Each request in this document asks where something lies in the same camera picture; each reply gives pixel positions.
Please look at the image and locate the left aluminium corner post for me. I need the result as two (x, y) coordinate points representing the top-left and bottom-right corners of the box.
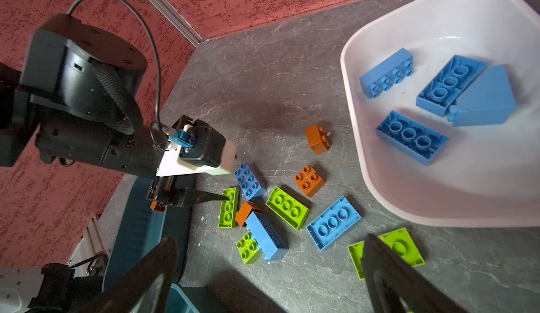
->
(149, 0), (205, 48)

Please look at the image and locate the teal bin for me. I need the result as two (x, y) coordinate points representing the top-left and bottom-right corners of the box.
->
(165, 283), (199, 313)
(102, 177), (192, 290)

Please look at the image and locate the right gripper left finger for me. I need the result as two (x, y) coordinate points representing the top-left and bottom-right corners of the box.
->
(78, 238), (179, 312)

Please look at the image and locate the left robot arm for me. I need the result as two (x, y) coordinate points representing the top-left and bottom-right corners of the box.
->
(1, 13), (235, 207)

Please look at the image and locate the left teal bin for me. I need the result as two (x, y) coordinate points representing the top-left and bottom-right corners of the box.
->
(102, 177), (192, 290)

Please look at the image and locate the white plastic bin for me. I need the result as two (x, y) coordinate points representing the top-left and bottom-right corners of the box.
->
(340, 0), (539, 227)

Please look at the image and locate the green small brick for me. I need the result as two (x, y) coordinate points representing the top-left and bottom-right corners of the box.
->
(236, 231), (262, 265)

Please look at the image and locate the right teal bin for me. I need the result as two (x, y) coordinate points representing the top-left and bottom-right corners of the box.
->
(165, 283), (199, 313)

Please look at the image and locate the green long brick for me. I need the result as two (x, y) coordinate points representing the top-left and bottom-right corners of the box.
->
(218, 187), (239, 229)
(266, 186), (309, 231)
(347, 228), (426, 281)

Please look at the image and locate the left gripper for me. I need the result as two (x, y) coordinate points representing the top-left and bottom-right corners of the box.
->
(146, 176), (229, 207)

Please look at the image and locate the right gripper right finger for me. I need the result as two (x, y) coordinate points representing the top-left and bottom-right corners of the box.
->
(361, 234), (465, 312)

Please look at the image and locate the blue slope brick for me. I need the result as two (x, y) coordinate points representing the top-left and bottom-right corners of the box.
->
(447, 65), (517, 127)

